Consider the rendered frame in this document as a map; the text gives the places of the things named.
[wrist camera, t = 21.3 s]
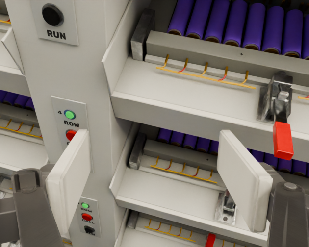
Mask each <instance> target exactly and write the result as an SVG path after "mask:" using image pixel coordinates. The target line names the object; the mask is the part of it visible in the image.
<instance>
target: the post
mask: <svg viewBox="0 0 309 247"><path fill-rule="evenodd" d="M129 1H130V0H74V6H75V15H76V23H77V35H78V43H79V45H78V46H76V45H72V44H67V43H62V42H57V41H53V40H48V39H43V38H38V35H37V31H36V26H35V21H34V17H33V13H32V8H31V4H30V0H5V4H6V7H7V11H8V14H9V18H10V21H11V25H12V28H13V32H14V36H15V39H16V43H17V46H18V50H19V54H20V57H21V61H22V65H23V68H24V72H25V75H26V79H27V83H28V87H29V90H30V94H31V98H32V101H33V105H34V108H35V112H36V116H37V119H38V123H39V126H40V130H41V133H42V137H43V140H44V144H45V148H46V151H47V155H48V159H49V162H50V164H56V163H57V162H58V160H59V158H60V157H61V155H62V154H63V150H62V145H61V141H60V136H59V132H58V127H57V123H56V118H55V113H54V109H53V104H52V99H51V96H55V97H60V98H64V99H69V100H74V101H78V102H82V103H85V104H86V110H87V118H88V127H89V135H90V144H91V152H92V161H93V169H94V173H90V174H89V176H88V178H87V181H86V184H85V186H84V189H83V192H82V194H81V196H83V197H86V198H90V199H94V200H97V203H98V211H99V219H100V228H101V236H102V237H101V238H99V237H95V236H92V235H89V234H85V233H82V232H80V228H79V224H78V219H77V213H76V211H75V213H74V216H73V218H72V221H71V224H70V226H69V229H68V231H69V234H70V238H71V242H72V245H73V247H114V245H115V242H116V239H117V236H118V233H119V229H120V226H121V223H122V220H123V217H124V214H125V211H126V208H124V207H121V206H118V205H117V203H116V201H115V199H114V197H113V195H112V193H111V191H110V189H109V186H110V183H111V181H112V178H113V175H114V173H115V170H116V167H117V164H118V161H119V159H120V156H121V153H122V150H123V147H124V145H125V142H126V139H127V136H128V133H129V130H130V127H131V125H132V122H133V121H130V120H126V119H121V118H117V117H115V114H114V110H113V106H112V103H111V99H110V95H109V91H108V87H107V83H106V79H105V76H104V72H103V67H102V63H101V61H102V59H103V56H104V54H105V52H106V50H107V48H108V46H109V44H110V41H111V39H112V37H113V35H114V33H115V31H116V29H117V26H118V24H119V22H120V20H121V18H122V16H123V14H124V11H125V9H126V7H127V5H128V3H129Z"/></svg>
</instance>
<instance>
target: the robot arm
mask: <svg viewBox="0 0 309 247"><path fill-rule="evenodd" d="M217 170H218V172H219V174H220V176H221V178H222V180H223V182H224V184H225V185H226V187H227V189H228V191H229V193H230V195H231V197H232V198H233V200H234V202H235V204H236V206H237V208H238V210H239V211H240V213H241V215H242V217H243V219H244V221H245V223H246V224H247V226H248V228H249V230H250V231H251V232H252V233H263V232H264V231H265V230H266V223H267V220H268V221H269V222H270V224H269V231H268V238H267V247H309V195H307V194H305V190H304V189H303V188H302V187H301V186H299V185H297V184H294V183H291V182H286V181H285V180H284V179H283V178H282V177H281V176H280V175H279V174H278V173H277V172H276V171H275V170H274V169H273V168H272V167H271V166H270V165H268V164H266V163H264V162H258V161H257V160H256V159H255V158H254V157H253V156H252V155H251V154H250V153H249V152H248V150H247V149H246V148H245V147H244V146H243V145H242V144H241V142H240V141H239V140H238V139H237V138H236V137H235V136H234V135H233V133H232V132H231V131H230V130H222V131H220V136H219V148H218V159H217ZM90 171H91V160H90V142H89V131H87V129H79V131H77V133H76V134H75V136H74V137H73V139H72V140H71V142H70V143H69V145H68V146H67V148H66V149H65V151H64V152H63V154H62V155H61V157H60V158H59V160H58V162H57V163H56V164H46V165H44V166H42V167H41V168H40V169H37V168H26V169H22V170H18V171H16V172H14V173H13V174H12V175H11V183H12V190H13V196H12V197H9V198H2V199H0V247H2V244H3V243H8V242H12V241H16V240H20V245H21V247H65V246H64V243H63V241H62V238H61V235H65V233H67V232H68V229H69V226H70V224H71V221H72V218H73V216H74V213H75V211H76V208H77V205H78V202H79V200H80V197H81V194H82V192H83V189H84V186H85V184H86V181H87V178H88V176H89V174H90Z"/></svg>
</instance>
